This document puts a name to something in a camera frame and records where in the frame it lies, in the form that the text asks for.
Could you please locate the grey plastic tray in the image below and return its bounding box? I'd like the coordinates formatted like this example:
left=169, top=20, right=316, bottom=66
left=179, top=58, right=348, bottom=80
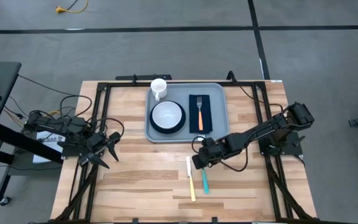
left=144, top=82, right=231, bottom=143

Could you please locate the black bar with LED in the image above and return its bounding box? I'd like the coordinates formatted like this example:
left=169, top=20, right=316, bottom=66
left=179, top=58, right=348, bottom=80
left=115, top=73, right=173, bottom=82

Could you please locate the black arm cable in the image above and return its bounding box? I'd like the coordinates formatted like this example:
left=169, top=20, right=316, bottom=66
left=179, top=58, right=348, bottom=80
left=191, top=79, right=284, bottom=173
left=59, top=95, right=126, bottom=139

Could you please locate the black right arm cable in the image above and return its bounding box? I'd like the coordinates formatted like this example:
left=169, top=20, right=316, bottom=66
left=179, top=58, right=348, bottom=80
left=191, top=79, right=284, bottom=173

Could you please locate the white bowl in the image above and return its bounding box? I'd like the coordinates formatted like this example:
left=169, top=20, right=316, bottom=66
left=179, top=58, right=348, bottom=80
left=152, top=101, right=183, bottom=129

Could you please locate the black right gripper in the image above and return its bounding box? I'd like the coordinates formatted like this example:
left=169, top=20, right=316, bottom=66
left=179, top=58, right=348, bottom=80
left=192, top=136, right=229, bottom=170

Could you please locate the yellow-handled knife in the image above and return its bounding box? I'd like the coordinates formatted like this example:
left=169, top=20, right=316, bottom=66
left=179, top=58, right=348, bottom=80
left=185, top=156, right=196, bottom=202

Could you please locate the black floor cable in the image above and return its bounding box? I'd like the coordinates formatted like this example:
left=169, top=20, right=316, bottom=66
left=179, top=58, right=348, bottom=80
left=17, top=74, right=80, bottom=97

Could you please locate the navy cloth napkin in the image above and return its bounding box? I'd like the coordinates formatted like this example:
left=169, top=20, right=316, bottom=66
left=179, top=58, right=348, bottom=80
left=188, top=94, right=213, bottom=142

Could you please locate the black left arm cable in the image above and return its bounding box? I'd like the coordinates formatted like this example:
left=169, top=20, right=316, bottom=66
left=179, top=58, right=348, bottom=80
left=59, top=95, right=126, bottom=139

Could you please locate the teal-handled spoon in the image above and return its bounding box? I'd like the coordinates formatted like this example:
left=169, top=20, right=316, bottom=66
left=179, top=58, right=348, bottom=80
left=200, top=167, right=210, bottom=195

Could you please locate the black aluminium table frame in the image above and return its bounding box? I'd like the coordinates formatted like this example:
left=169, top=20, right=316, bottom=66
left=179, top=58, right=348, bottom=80
left=50, top=70, right=319, bottom=224

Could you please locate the white mug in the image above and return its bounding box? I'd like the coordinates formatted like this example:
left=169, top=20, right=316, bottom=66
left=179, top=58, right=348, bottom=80
left=150, top=78, right=168, bottom=102

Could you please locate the orange-handled fork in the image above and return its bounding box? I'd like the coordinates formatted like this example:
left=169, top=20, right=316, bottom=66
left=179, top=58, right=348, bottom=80
left=196, top=96, right=204, bottom=131

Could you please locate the yellow extension cable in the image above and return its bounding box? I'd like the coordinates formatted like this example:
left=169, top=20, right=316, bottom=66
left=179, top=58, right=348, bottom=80
left=55, top=0, right=90, bottom=14

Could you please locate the white printed paper sheet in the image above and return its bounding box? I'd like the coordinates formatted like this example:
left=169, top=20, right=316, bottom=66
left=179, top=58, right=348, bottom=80
left=32, top=130, right=67, bottom=164

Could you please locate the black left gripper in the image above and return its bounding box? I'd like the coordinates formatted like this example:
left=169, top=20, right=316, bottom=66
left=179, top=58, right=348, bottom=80
left=78, top=131, right=122, bottom=170

